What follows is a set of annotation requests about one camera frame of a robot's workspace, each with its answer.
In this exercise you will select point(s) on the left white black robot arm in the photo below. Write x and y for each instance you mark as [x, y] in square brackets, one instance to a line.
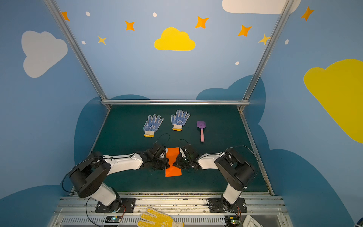
[88, 176]

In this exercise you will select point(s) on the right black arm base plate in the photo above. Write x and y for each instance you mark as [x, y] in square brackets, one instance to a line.
[219, 205]

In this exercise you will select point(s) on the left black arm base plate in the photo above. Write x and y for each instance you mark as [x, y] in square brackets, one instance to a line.
[127, 205]

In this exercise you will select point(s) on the blue dotted work glove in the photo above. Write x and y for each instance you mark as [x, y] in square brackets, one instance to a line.
[179, 119]
[151, 125]

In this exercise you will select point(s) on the left blue dotted work glove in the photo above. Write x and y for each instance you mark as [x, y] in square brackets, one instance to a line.
[151, 125]

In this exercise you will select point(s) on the right green circuit board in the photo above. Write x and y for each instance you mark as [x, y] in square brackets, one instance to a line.
[232, 221]

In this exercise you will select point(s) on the right aluminium frame post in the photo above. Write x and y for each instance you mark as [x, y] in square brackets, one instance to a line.
[283, 18]

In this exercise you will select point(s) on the green circuit board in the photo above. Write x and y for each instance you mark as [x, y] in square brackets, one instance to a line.
[113, 219]
[232, 221]

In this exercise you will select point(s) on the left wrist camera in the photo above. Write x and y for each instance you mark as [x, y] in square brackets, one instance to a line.
[163, 155]

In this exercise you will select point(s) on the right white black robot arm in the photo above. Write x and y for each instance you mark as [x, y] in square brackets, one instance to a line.
[234, 168]

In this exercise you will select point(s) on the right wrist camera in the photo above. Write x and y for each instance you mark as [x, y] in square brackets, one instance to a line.
[182, 153]

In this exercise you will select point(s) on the right blue dotted work glove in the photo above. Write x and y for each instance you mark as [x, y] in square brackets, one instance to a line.
[179, 119]

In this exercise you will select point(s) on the purple pink spatula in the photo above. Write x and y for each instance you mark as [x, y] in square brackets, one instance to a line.
[201, 125]

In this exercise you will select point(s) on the left aluminium frame post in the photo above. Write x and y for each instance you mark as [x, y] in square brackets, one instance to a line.
[62, 23]

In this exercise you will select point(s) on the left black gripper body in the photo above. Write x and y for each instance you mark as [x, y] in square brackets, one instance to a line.
[162, 160]

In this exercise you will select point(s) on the left green circuit board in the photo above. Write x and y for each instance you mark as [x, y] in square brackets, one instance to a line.
[113, 219]

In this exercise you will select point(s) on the yellow dotted work glove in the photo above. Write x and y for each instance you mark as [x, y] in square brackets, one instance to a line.
[153, 218]

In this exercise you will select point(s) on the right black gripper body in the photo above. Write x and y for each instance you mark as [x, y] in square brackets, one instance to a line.
[184, 160]

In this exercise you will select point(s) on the orange square paper sheet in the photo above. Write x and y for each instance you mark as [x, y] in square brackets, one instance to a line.
[171, 171]

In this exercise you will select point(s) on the aluminium rear frame bar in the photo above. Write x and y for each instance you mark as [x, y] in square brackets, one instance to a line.
[174, 102]

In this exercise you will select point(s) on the white plastic object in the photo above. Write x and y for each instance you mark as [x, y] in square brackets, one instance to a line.
[249, 221]

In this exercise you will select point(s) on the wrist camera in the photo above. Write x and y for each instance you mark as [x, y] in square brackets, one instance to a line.
[182, 153]
[163, 155]

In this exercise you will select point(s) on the aluminium frame post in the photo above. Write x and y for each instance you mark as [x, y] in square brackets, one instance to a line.
[62, 23]
[283, 18]

